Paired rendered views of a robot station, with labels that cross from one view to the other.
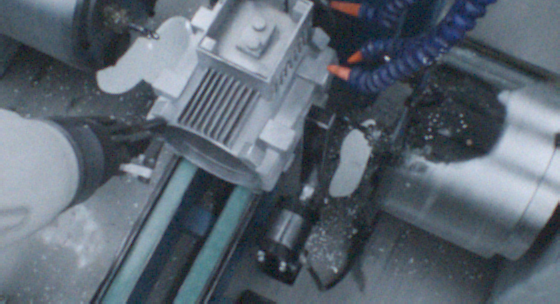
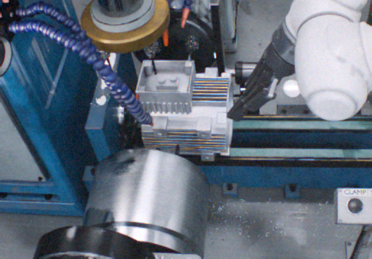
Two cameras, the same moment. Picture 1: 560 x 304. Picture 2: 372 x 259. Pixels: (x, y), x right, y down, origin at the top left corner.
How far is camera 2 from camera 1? 107 cm
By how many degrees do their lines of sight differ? 48
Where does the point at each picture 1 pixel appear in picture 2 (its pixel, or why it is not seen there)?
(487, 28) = not seen: hidden behind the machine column
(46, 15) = (195, 182)
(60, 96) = not seen: outside the picture
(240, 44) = (176, 84)
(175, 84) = (204, 120)
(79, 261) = (305, 215)
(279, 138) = (212, 71)
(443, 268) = not seen: hidden behind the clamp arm
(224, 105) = (209, 84)
